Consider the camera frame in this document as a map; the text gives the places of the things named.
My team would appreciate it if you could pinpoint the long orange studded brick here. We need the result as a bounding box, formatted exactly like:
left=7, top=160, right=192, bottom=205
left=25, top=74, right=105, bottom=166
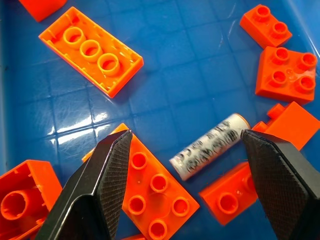
left=81, top=122, right=201, bottom=240

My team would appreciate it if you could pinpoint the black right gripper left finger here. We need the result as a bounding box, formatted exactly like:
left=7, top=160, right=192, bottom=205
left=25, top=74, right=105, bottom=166
left=34, top=129, right=133, bottom=240

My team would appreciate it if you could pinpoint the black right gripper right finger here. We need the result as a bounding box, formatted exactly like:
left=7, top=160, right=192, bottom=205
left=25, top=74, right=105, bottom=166
left=240, top=129, right=320, bottom=240

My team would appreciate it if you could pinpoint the white printed cylindrical battery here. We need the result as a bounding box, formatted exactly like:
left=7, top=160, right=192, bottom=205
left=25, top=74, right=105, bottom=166
left=169, top=112, right=250, bottom=182

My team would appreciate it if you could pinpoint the orange two-stud brick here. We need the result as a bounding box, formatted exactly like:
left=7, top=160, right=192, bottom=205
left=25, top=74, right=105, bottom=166
left=239, top=4, right=293, bottom=49
left=198, top=161, right=259, bottom=227

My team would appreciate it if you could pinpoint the blue plastic bin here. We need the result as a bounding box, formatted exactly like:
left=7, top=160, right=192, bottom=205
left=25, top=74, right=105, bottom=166
left=0, top=0, right=320, bottom=240

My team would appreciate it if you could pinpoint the orange brick showing one tube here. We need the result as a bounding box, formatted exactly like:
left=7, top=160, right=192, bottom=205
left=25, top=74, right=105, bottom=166
left=0, top=159, right=63, bottom=240

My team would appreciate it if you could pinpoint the orange four-stud square brick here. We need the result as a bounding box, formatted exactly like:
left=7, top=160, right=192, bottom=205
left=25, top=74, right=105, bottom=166
left=254, top=45, right=318, bottom=105

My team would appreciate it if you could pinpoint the long orange brick showing tubes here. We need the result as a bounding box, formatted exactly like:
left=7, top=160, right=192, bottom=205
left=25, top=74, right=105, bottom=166
left=38, top=6, right=144, bottom=99

